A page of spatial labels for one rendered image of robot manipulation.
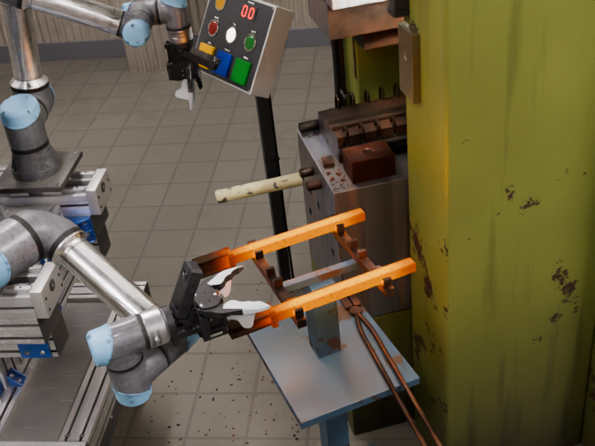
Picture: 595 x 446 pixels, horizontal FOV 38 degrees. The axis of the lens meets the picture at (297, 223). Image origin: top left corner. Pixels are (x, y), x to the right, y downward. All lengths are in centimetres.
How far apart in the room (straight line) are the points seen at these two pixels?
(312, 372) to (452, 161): 59
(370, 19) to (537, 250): 71
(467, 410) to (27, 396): 137
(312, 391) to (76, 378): 109
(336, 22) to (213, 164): 221
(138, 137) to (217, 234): 110
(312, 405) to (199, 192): 225
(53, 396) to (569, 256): 162
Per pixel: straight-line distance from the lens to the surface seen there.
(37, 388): 292
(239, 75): 273
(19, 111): 268
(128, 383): 176
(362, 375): 204
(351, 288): 186
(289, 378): 205
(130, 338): 170
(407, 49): 201
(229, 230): 378
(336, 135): 233
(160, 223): 392
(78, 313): 316
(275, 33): 269
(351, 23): 220
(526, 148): 204
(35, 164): 273
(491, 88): 192
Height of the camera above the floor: 210
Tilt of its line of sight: 34 degrees down
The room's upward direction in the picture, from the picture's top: 7 degrees counter-clockwise
